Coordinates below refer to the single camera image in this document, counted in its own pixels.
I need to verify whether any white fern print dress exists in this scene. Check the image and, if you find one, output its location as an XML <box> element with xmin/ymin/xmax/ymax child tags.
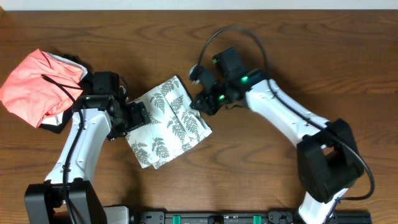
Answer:
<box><xmin>126</xmin><ymin>76</ymin><xmax>212</xmax><ymax>169</ymax></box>

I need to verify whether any pink garment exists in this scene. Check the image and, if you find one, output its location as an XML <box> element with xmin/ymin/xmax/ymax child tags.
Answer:
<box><xmin>1</xmin><ymin>49</ymin><xmax>88</xmax><ymax>128</ymax></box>

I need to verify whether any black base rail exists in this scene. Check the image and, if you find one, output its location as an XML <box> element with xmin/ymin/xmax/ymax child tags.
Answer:
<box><xmin>99</xmin><ymin>203</ymin><xmax>373</xmax><ymax>224</ymax></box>

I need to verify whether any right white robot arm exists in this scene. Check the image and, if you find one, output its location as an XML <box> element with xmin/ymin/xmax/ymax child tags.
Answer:
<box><xmin>189</xmin><ymin>47</ymin><xmax>364</xmax><ymax>223</ymax></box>

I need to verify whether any black garment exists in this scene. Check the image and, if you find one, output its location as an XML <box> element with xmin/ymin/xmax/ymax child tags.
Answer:
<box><xmin>39</xmin><ymin>54</ymin><xmax>94</xmax><ymax>134</ymax></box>

